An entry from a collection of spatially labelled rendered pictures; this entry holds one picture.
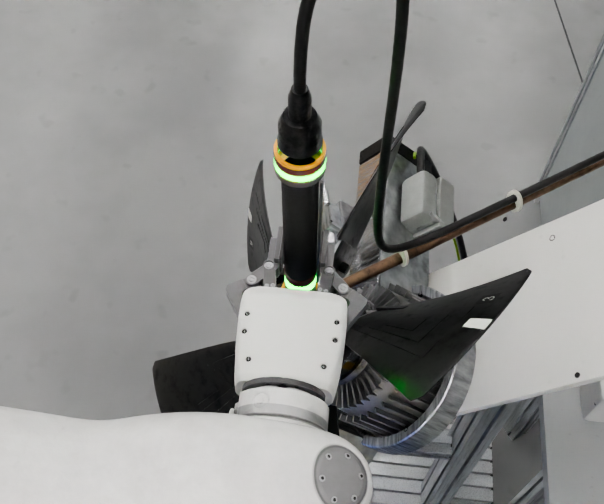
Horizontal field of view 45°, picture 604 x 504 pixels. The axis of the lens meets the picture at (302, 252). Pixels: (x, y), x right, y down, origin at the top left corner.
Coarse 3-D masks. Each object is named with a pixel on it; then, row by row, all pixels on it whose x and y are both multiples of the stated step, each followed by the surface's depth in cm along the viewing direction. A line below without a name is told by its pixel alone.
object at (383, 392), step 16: (368, 288) 115; (384, 288) 113; (400, 288) 115; (384, 304) 110; (400, 304) 109; (368, 368) 107; (352, 384) 108; (368, 384) 106; (384, 384) 105; (336, 400) 110; (352, 400) 108; (368, 400) 106; (384, 400) 106; (400, 400) 106; (416, 400) 106; (432, 400) 108; (352, 416) 114; (368, 416) 107; (384, 416) 107; (400, 416) 109; (416, 416) 109; (384, 432) 112
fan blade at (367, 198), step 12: (420, 108) 97; (408, 120) 100; (396, 144) 98; (372, 180) 100; (372, 192) 108; (360, 204) 103; (372, 204) 112; (348, 216) 103; (360, 216) 108; (348, 228) 105; (360, 228) 111; (348, 240) 108
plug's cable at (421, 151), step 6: (420, 150) 132; (426, 150) 138; (414, 156) 130; (420, 156) 130; (426, 156) 139; (420, 162) 129; (432, 162) 142; (420, 168) 128; (432, 168) 144; (432, 174) 146; (438, 174) 146; (462, 240) 156; (456, 246) 157; (462, 246) 157; (456, 252) 158; (462, 252) 158; (462, 258) 159
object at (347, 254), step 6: (342, 240) 104; (342, 246) 105; (348, 246) 107; (336, 252) 104; (342, 252) 106; (348, 252) 108; (354, 252) 111; (336, 258) 105; (342, 258) 107; (348, 258) 110; (336, 264) 106; (342, 264) 107; (348, 264) 107; (336, 270) 107; (342, 270) 107; (348, 270) 108; (342, 276) 111
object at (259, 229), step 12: (252, 192) 133; (264, 192) 124; (252, 204) 133; (264, 204) 122; (252, 216) 133; (264, 216) 122; (252, 228) 133; (264, 228) 122; (264, 240) 123; (252, 252) 136; (264, 252) 126; (252, 264) 138
